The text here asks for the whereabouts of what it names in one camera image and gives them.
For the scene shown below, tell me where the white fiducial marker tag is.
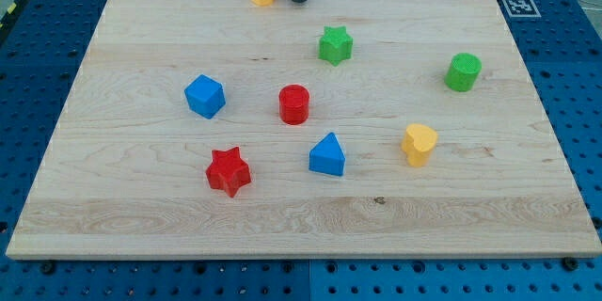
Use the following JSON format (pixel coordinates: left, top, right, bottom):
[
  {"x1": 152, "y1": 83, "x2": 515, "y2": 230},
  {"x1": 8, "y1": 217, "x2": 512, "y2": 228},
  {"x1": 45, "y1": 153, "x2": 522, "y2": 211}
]
[{"x1": 501, "y1": 0, "x2": 541, "y2": 18}]

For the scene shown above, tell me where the red cylinder block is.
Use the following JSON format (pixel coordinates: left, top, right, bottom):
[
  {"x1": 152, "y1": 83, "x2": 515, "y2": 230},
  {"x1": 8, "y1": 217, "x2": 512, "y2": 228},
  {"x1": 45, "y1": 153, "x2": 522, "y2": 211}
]
[{"x1": 278, "y1": 84, "x2": 309, "y2": 125}]

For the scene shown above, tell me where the green cylinder block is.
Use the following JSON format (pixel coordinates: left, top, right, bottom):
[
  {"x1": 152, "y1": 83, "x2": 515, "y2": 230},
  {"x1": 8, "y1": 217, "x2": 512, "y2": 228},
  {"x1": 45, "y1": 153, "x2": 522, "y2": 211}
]
[{"x1": 444, "y1": 53, "x2": 482, "y2": 92}]

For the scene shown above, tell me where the yellow heart block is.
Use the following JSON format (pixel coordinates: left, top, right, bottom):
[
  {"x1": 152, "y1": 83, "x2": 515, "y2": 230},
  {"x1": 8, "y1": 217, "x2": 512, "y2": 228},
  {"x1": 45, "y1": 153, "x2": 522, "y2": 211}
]
[{"x1": 401, "y1": 123, "x2": 438, "y2": 167}]

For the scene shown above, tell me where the blue triangle block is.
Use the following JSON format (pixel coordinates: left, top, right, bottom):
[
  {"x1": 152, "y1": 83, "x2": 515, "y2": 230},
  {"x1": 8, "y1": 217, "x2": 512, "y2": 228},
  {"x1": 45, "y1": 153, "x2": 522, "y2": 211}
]
[{"x1": 309, "y1": 133, "x2": 346, "y2": 176}]

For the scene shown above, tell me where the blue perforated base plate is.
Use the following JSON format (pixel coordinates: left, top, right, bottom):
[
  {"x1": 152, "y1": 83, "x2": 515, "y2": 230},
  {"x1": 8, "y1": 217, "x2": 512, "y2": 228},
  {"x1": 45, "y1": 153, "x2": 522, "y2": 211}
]
[{"x1": 1, "y1": 0, "x2": 601, "y2": 300}]

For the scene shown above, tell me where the blue cube block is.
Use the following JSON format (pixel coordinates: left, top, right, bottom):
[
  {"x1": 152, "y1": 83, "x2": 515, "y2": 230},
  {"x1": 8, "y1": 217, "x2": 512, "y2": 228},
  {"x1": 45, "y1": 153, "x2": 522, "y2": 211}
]
[{"x1": 184, "y1": 74, "x2": 226, "y2": 119}]

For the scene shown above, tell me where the green star block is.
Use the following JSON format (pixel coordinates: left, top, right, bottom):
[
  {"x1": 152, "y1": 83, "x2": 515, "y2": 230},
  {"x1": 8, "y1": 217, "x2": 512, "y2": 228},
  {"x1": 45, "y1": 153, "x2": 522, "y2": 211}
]
[{"x1": 318, "y1": 26, "x2": 354, "y2": 66}]

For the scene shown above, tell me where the red star block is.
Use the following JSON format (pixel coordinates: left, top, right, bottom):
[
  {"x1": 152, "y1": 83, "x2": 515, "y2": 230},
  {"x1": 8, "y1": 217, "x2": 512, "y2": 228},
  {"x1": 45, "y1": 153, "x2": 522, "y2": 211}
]
[{"x1": 205, "y1": 147, "x2": 251, "y2": 198}]

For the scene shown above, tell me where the light wooden board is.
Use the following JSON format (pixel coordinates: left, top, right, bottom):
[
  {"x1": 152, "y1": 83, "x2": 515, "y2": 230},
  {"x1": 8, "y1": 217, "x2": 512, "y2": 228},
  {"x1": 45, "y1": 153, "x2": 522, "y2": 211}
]
[{"x1": 7, "y1": 0, "x2": 601, "y2": 260}]

